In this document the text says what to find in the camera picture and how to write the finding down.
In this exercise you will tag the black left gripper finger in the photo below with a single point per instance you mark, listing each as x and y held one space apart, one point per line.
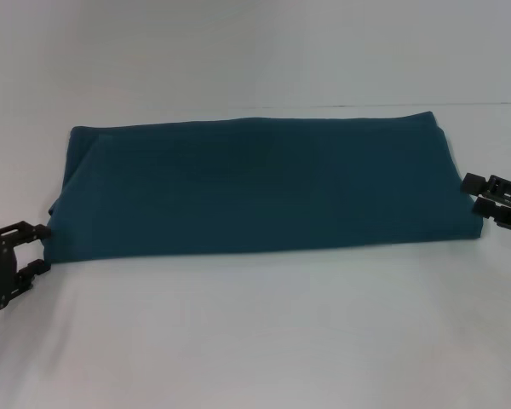
27 233
34 272

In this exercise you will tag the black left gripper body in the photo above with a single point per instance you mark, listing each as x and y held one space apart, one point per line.
0 268

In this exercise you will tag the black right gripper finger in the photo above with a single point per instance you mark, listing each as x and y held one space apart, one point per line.
489 187
500 215

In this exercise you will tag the teal blue shirt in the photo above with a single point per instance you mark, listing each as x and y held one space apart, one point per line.
260 191

